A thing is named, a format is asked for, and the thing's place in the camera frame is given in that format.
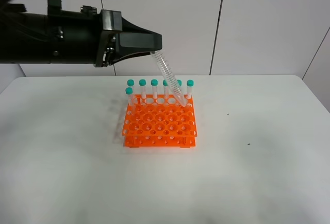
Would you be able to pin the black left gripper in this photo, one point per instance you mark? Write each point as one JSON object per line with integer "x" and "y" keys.
{"x": 121, "y": 39}

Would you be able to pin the teal-capped test tube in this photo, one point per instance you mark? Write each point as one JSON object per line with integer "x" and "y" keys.
{"x": 169, "y": 76}

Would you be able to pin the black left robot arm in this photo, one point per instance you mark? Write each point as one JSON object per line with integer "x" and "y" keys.
{"x": 83, "y": 38}

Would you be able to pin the second row left tube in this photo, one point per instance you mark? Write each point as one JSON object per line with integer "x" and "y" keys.
{"x": 131, "y": 98}

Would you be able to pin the orange test tube rack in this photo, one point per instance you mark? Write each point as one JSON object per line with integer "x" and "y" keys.
{"x": 159, "y": 122}

